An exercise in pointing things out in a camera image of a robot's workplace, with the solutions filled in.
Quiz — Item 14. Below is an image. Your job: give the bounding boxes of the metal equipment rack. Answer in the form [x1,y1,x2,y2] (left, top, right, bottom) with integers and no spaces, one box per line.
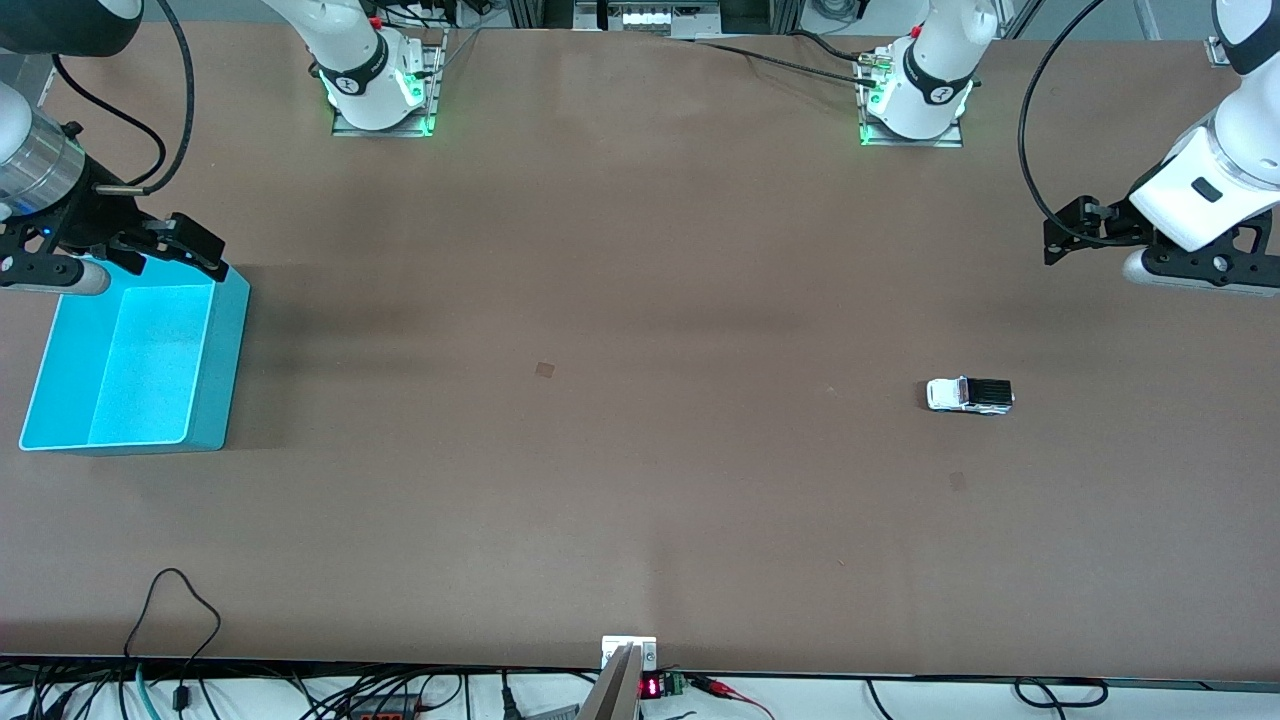
[505,0,806,39]

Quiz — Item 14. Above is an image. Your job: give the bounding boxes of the short black base cable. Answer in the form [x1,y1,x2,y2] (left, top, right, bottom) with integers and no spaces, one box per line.
[790,30,881,66]

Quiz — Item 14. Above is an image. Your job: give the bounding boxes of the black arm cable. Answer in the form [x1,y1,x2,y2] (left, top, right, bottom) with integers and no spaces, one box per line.
[140,0,196,193]
[1018,0,1156,236]
[50,55,168,186]

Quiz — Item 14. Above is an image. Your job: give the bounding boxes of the white jeep toy black roof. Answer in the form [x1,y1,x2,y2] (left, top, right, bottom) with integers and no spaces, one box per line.
[926,376,1016,415]

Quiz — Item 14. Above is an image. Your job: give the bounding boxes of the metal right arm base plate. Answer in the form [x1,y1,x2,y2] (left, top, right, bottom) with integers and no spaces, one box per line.
[330,28,447,138]

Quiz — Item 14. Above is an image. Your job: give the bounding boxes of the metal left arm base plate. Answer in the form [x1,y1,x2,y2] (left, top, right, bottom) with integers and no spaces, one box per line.
[858,40,967,149]

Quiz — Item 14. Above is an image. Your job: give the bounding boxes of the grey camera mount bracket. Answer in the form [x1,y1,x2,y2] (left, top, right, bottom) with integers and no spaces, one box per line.
[580,635,658,720]

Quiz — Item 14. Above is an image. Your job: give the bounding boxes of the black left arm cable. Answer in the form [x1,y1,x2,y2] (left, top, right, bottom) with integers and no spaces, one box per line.
[1018,0,1156,236]

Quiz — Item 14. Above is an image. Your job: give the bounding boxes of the cyan plastic bin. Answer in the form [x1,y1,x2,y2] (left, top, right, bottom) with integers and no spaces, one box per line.
[18,262,251,456]

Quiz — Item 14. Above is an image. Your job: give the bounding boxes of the thin black looped cable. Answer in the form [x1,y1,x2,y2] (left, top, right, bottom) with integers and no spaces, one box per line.
[123,568,223,711]

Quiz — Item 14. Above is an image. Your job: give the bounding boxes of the long black base cable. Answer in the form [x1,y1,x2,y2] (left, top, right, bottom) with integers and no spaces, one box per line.
[690,38,881,89]

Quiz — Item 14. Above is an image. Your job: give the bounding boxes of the black coiled cable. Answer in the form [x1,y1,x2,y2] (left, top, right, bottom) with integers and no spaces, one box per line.
[1012,678,1109,709]

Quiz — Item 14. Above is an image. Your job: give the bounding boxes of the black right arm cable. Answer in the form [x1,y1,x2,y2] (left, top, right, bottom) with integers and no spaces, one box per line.
[140,0,196,193]
[50,55,168,186]

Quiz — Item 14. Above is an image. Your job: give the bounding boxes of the red clip lead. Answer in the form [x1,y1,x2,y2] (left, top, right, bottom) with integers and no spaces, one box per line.
[690,675,776,720]

